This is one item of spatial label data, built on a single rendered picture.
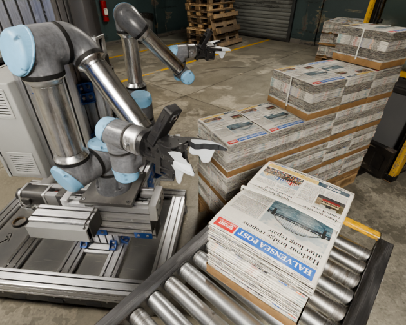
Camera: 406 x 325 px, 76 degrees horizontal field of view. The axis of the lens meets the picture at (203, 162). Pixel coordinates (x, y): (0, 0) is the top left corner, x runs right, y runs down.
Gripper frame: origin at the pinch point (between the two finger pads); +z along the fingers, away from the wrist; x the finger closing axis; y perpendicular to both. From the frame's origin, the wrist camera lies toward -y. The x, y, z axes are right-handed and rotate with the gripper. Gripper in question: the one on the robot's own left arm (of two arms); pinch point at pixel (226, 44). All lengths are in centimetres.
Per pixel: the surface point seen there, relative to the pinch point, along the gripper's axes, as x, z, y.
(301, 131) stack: 43, 39, 42
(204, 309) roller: 125, -59, 27
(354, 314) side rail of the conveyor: 140, -20, 25
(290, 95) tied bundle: 24, 38, 27
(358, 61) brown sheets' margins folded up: 15, 96, 13
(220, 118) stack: 19.5, -8.5, 38.3
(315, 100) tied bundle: 39, 44, 22
